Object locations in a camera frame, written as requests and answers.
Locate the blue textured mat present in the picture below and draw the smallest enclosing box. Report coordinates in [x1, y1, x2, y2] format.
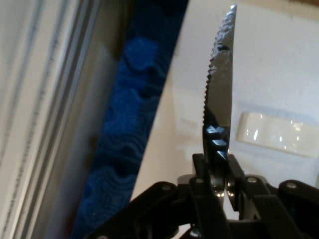
[71, 0, 190, 239]

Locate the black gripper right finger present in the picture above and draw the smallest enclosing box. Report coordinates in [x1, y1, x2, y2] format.
[225, 154, 319, 239]

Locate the white ceramic cutlery rest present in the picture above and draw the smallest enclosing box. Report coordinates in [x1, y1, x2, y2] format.
[236, 111, 319, 158]

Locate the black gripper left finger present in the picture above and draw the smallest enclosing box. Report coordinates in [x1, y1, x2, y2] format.
[84, 153, 231, 239]

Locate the silver serrated table knife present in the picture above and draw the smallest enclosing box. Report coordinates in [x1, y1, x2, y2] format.
[201, 3, 238, 212]

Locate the aluminium wall rail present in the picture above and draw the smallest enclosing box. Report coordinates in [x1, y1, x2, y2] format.
[0, 0, 125, 239]

